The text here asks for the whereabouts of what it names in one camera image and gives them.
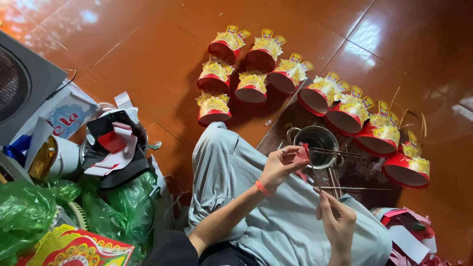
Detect person's left hand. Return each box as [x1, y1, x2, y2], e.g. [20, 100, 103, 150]
[259, 145, 310, 193]

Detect person's right hand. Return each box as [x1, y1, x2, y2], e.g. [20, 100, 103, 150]
[313, 186, 357, 255]

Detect red paper piece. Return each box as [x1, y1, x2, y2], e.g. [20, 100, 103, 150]
[293, 142, 314, 184]

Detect thin bamboo stick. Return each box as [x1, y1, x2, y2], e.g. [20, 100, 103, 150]
[319, 186, 392, 191]
[308, 158, 323, 193]

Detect orange wristband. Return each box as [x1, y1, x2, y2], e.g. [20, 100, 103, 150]
[254, 179, 271, 197]

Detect bundle of bamboo sticks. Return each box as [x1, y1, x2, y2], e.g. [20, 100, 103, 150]
[327, 167, 343, 200]

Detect grey trousers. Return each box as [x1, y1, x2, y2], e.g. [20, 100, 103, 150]
[186, 122, 393, 266]

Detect metal glue pot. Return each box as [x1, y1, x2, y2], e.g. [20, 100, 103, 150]
[286, 126, 345, 170]

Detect dark wooden board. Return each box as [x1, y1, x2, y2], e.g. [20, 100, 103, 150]
[256, 99, 405, 209]

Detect pair of wooden chopsticks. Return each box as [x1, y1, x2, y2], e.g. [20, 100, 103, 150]
[310, 147, 365, 159]

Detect pile of red paper scraps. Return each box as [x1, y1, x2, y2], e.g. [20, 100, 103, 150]
[370, 206, 473, 266]

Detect group of red paper crowns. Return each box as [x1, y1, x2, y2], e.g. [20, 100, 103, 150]
[195, 24, 431, 190]

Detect dry straw fibres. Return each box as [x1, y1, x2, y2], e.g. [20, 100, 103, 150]
[390, 86, 428, 139]

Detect black top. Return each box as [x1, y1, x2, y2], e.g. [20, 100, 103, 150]
[142, 229, 259, 266]

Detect green plastic bags heap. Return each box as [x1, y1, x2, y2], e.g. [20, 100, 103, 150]
[0, 171, 161, 266]

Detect red yellow printed cardboard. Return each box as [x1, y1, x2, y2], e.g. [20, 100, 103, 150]
[27, 223, 136, 266]

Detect white blue plastic bag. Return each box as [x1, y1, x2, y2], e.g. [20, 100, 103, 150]
[15, 78, 101, 142]

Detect white tape roll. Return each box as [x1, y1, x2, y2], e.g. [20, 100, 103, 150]
[28, 134, 81, 182]

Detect blue ribbon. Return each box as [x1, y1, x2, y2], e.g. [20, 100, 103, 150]
[2, 134, 32, 165]

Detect grey box fan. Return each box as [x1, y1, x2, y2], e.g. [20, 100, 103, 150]
[0, 30, 69, 145]

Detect black cable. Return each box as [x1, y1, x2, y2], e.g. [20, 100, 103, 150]
[45, 69, 77, 101]

